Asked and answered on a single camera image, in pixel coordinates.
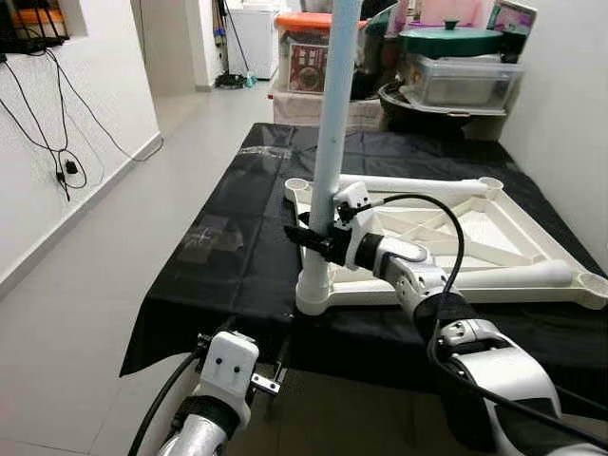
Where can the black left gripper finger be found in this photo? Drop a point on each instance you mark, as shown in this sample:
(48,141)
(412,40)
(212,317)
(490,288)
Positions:
(201,344)
(282,361)

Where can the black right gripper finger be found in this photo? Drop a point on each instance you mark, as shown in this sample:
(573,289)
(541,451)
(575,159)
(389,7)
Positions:
(302,239)

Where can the white plastic children table top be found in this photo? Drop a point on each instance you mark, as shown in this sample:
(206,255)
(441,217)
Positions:
(494,242)

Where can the black tablecloth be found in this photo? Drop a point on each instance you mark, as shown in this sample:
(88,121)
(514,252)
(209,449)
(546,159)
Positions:
(237,199)

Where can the beige patterned box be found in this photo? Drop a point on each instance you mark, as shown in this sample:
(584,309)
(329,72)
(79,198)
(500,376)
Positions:
(299,109)

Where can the black round bowl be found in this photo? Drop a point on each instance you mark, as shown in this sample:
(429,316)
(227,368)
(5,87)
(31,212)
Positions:
(404,112)

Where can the black head mop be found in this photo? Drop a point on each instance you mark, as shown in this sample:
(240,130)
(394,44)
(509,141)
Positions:
(231,81)

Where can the orange lid storage box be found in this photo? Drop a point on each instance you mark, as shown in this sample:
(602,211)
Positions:
(304,62)

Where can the white appliance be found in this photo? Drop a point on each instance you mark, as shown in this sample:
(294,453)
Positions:
(255,43)

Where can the clear plastic storage box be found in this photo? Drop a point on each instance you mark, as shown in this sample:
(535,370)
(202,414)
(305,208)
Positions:
(465,84)

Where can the black power adapter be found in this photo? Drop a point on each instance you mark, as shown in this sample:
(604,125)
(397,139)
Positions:
(71,167)

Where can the green round lid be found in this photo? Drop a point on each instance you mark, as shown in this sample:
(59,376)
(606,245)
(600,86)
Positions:
(451,40)

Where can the colourful printed carton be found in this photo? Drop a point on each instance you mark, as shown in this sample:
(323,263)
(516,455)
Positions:
(513,17)

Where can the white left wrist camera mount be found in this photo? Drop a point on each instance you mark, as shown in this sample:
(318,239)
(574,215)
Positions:
(228,361)

